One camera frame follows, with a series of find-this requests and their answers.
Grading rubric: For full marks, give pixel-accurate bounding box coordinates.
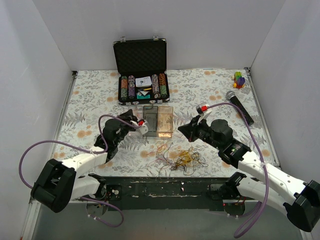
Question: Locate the dark brown thin wire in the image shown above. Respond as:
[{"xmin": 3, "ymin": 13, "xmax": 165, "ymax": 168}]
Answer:
[{"xmin": 147, "ymin": 142, "xmax": 209, "ymax": 177}]

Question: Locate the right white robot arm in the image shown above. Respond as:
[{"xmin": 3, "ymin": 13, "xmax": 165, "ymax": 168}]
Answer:
[{"xmin": 178, "ymin": 116, "xmax": 320, "ymax": 232}]

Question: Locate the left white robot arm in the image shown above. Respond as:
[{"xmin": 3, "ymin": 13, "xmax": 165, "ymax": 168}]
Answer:
[{"xmin": 30, "ymin": 109, "xmax": 148, "ymax": 213}]

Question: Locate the teal card box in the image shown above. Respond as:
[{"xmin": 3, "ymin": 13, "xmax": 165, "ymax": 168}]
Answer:
[{"xmin": 136, "ymin": 90, "xmax": 151, "ymax": 100}]

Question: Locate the floral table mat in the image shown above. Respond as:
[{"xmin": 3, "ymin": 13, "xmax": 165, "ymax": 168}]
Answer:
[{"xmin": 53, "ymin": 69, "xmax": 279, "ymax": 178}]

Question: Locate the purple poker chip row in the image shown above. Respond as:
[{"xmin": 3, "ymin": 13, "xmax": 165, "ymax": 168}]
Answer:
[{"xmin": 128, "ymin": 75, "xmax": 136, "ymax": 100}]

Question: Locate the clear plastic organizer box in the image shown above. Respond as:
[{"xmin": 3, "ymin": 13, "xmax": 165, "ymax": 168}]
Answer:
[{"xmin": 129, "ymin": 104, "xmax": 174, "ymax": 138}]

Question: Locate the orange poker chip row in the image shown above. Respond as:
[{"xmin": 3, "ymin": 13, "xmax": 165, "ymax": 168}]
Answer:
[{"xmin": 120, "ymin": 76, "xmax": 128, "ymax": 101}]

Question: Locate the white playing card deck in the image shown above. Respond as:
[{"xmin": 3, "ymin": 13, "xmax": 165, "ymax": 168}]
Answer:
[{"xmin": 135, "ymin": 76, "xmax": 152, "ymax": 88}]

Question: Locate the black handheld microphone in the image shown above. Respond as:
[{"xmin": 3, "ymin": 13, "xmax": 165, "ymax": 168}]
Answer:
[{"xmin": 226, "ymin": 90, "xmax": 255, "ymax": 126}]

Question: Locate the grey poker chip row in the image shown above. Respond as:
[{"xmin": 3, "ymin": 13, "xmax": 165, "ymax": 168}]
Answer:
[{"xmin": 151, "ymin": 74, "xmax": 160, "ymax": 99}]

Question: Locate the orange green chip row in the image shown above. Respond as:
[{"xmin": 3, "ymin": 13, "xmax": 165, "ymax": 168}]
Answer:
[{"xmin": 158, "ymin": 73, "xmax": 168, "ymax": 98}]

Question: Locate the black poker chip case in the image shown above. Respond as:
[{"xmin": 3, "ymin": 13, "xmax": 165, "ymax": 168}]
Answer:
[{"xmin": 113, "ymin": 36, "xmax": 170, "ymax": 106}]

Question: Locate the colourful toy block train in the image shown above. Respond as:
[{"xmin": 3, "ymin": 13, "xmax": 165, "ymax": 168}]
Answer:
[{"xmin": 231, "ymin": 71, "xmax": 246, "ymax": 89}]

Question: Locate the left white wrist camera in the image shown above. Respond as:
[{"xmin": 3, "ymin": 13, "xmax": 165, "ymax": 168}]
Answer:
[{"xmin": 130, "ymin": 119, "xmax": 149, "ymax": 135}]

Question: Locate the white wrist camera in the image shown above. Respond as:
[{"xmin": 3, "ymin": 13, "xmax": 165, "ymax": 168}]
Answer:
[
  {"xmin": 130, "ymin": 119, "xmax": 149, "ymax": 135},
  {"xmin": 196, "ymin": 102, "xmax": 212, "ymax": 125}
]

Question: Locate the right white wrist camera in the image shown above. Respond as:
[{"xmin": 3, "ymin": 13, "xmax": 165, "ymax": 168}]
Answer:
[{"xmin": 196, "ymin": 102, "xmax": 212, "ymax": 125}]

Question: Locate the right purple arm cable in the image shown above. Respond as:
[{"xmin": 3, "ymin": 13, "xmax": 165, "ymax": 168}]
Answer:
[{"xmin": 204, "ymin": 102, "xmax": 270, "ymax": 239}]

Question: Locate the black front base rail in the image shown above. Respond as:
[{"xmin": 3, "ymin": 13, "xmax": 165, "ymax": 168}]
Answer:
[{"xmin": 98, "ymin": 177, "xmax": 246, "ymax": 215}]

